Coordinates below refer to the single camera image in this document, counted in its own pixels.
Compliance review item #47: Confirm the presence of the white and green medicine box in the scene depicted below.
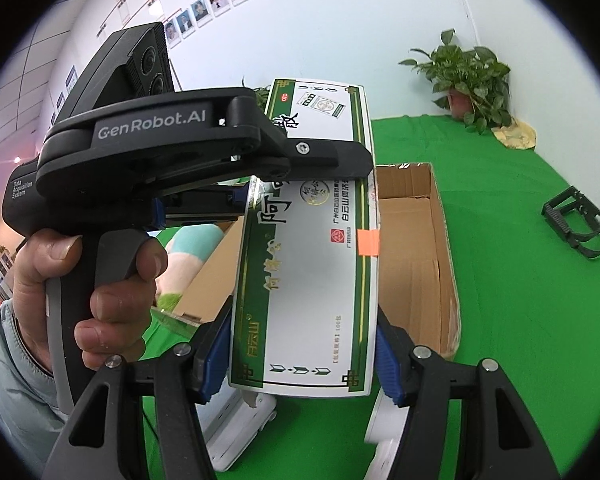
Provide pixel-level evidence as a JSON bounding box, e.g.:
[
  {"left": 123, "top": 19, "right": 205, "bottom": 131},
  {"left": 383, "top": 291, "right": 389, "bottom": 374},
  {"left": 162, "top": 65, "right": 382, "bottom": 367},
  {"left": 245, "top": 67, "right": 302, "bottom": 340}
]
[{"left": 228, "top": 78, "right": 384, "bottom": 397}]

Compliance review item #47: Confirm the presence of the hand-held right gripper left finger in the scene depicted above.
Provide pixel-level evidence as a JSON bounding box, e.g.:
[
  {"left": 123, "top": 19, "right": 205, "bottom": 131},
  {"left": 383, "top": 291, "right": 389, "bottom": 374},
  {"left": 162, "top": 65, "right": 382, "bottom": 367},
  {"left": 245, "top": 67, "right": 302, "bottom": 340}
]
[{"left": 40, "top": 304, "right": 236, "bottom": 480}]

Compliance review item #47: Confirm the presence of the person's left forearm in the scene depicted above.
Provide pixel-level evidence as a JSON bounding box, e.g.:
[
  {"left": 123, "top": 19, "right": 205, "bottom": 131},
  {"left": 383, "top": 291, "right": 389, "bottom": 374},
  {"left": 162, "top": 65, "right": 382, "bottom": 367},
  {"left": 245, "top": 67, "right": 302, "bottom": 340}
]
[{"left": 0, "top": 299, "right": 82, "bottom": 438}]

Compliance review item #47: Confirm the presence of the bushy potted plant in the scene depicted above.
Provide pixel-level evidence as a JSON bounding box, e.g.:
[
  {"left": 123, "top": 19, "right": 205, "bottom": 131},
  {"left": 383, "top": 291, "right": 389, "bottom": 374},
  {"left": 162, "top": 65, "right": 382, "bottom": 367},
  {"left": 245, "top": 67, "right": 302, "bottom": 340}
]
[{"left": 241, "top": 76, "right": 274, "bottom": 107}]

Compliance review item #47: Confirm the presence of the potted plant in red pot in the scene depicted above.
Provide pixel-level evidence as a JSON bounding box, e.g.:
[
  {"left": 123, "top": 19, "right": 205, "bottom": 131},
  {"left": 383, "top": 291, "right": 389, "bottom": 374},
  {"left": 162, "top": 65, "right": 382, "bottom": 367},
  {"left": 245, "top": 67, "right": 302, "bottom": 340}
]
[{"left": 398, "top": 28, "right": 512, "bottom": 134}]

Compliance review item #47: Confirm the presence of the pastel plush toy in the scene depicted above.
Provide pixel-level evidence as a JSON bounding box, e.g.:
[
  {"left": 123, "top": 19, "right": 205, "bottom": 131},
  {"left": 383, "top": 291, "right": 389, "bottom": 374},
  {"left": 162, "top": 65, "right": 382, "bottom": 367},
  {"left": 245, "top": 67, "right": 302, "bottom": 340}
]
[{"left": 154, "top": 222, "right": 227, "bottom": 312}]

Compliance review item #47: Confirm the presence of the row of portrait photos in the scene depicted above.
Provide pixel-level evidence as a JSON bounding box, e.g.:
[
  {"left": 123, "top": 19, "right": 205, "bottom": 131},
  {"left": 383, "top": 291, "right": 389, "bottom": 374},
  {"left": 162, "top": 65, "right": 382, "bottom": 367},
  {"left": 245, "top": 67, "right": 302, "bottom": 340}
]
[{"left": 164, "top": 0, "right": 277, "bottom": 52}]

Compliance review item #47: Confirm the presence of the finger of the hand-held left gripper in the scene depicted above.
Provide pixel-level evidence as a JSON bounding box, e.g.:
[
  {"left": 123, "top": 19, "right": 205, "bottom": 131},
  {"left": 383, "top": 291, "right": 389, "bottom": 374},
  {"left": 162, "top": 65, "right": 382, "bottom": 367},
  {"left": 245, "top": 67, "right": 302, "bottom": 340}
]
[
  {"left": 229, "top": 95, "right": 374, "bottom": 182},
  {"left": 149, "top": 185, "right": 254, "bottom": 232}
]

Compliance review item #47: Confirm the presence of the white plastic board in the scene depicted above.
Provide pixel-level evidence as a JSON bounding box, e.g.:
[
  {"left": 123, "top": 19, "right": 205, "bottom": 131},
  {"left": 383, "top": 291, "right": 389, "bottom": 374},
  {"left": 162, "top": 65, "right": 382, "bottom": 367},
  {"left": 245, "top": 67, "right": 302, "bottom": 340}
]
[{"left": 199, "top": 384, "right": 277, "bottom": 473}]

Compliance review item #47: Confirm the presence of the white hair dryer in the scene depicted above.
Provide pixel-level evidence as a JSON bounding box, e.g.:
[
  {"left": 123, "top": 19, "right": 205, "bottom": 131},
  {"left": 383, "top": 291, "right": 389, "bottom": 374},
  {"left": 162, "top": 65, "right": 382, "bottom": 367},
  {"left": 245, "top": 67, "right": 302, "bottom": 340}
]
[{"left": 363, "top": 391, "right": 412, "bottom": 480}]

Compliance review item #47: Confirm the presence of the person's left hand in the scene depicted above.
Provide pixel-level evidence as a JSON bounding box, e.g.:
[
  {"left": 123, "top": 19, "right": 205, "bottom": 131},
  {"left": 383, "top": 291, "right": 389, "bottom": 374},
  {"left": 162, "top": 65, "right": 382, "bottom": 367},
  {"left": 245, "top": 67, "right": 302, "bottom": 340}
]
[{"left": 12, "top": 230, "right": 169, "bottom": 372}]

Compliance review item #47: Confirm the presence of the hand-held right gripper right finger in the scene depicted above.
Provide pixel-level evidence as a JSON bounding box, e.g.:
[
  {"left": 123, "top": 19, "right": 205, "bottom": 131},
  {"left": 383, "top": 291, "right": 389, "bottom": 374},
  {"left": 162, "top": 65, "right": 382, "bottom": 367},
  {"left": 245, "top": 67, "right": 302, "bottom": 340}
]
[{"left": 375, "top": 307, "right": 581, "bottom": 480}]

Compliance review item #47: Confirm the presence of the brown cardboard box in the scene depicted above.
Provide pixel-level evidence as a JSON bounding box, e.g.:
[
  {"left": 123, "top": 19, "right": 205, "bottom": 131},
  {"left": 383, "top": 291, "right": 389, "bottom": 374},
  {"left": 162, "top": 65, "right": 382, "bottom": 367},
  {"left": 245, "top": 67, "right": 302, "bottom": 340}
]
[{"left": 177, "top": 162, "right": 462, "bottom": 361}]

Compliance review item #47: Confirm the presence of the black plastic holder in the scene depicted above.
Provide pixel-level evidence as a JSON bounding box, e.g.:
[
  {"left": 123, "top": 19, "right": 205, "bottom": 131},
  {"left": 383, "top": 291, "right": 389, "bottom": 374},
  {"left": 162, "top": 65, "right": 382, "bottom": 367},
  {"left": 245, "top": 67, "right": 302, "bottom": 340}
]
[{"left": 540, "top": 185, "right": 600, "bottom": 261}]

